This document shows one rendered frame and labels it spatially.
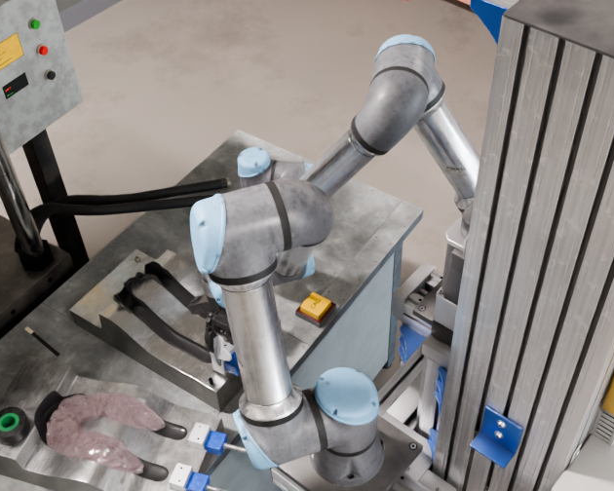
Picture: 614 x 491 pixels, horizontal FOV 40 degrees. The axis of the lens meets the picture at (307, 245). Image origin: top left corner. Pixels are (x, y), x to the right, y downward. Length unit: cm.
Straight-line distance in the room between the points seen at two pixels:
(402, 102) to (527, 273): 49
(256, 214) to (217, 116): 291
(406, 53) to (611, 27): 71
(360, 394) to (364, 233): 97
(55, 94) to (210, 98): 190
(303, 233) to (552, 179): 42
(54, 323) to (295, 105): 221
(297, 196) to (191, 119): 290
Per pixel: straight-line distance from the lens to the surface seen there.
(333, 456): 166
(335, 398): 154
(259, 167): 192
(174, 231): 251
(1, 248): 263
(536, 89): 106
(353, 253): 240
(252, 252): 132
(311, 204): 134
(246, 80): 442
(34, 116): 248
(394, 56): 168
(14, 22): 235
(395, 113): 161
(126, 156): 406
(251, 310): 139
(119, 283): 233
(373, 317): 271
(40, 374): 213
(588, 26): 104
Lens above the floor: 257
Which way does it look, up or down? 47 degrees down
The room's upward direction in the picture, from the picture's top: 3 degrees counter-clockwise
